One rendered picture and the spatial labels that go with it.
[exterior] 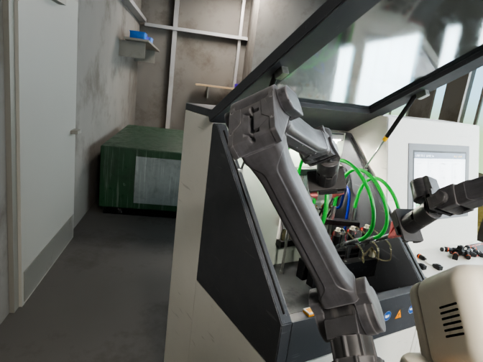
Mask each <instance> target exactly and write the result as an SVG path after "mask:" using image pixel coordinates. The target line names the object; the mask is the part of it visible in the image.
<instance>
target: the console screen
mask: <svg viewBox="0 0 483 362"><path fill-rule="evenodd" d="M425 175H427V176H429V177H432V178H434V179H437V181H438V185H439V187H440V188H442V187H445V186H447V185H450V184H452V183H453V184H455V185H456V184H458V183H460V182H463V181H466V180H469V146H456V145H441V144H413V143H408V209H414V208H416V207H418V206H419V205H420V204H416V203H414V202H413V196H412V192H411V189H410V182H411V181H412V180H414V179H415V178H418V177H423V176H425ZM464 216H468V213H465V214H462V215H453V216H451V217H450V216H447V215H444V214H443V215H442V216H441V217H440V218H439V219H444V218H457V217H464Z"/></svg>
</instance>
